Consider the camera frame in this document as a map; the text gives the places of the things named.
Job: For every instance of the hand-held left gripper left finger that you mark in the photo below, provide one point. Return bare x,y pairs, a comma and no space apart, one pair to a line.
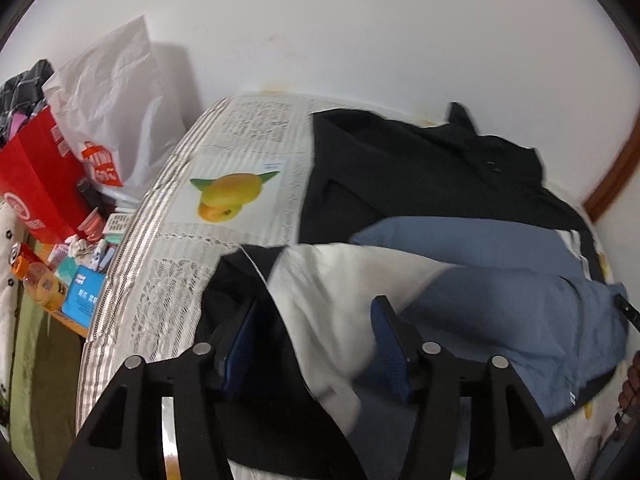
240,355

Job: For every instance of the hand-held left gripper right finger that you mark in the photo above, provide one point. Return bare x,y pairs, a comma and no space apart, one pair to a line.
392,355

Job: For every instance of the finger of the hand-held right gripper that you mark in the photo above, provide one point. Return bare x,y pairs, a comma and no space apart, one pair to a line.
629,312

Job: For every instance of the black white blue jacket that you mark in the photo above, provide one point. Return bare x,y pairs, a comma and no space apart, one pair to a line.
450,185

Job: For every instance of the person's right hand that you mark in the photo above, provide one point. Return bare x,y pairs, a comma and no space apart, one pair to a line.
631,380

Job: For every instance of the green mat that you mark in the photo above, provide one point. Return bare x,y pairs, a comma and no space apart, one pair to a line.
45,385

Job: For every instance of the orange capped drink bottle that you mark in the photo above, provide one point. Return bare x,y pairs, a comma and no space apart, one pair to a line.
42,282

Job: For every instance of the white spotted plush toy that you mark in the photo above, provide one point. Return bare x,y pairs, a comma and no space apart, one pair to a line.
6,270

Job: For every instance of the red paper bag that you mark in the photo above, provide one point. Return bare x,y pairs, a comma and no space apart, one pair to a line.
40,180

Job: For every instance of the white plastic bag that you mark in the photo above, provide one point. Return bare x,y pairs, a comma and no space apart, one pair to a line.
125,100

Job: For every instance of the plaid cloth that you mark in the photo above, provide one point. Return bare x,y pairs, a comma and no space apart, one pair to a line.
22,90

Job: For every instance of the brown wooden door frame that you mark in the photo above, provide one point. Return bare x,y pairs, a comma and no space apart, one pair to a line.
612,185

